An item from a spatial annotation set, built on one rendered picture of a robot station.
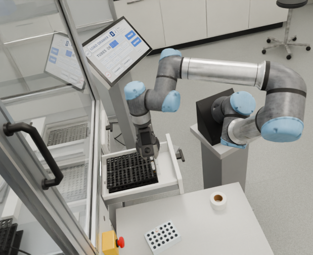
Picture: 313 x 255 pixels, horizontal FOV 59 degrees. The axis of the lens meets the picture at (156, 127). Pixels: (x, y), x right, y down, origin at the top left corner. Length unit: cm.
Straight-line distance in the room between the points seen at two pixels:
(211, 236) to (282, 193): 119
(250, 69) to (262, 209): 141
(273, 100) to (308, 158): 169
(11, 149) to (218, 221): 88
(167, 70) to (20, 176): 58
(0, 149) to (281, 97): 74
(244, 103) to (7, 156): 101
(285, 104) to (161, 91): 39
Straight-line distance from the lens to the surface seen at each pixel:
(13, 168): 58
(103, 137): 141
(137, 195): 121
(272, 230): 211
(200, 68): 94
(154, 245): 115
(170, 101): 91
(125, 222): 127
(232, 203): 127
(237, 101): 129
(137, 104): 96
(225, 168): 164
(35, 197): 64
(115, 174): 126
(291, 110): 90
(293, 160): 253
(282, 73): 94
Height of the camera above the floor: 182
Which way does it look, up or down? 40 degrees down
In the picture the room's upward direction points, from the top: 12 degrees counter-clockwise
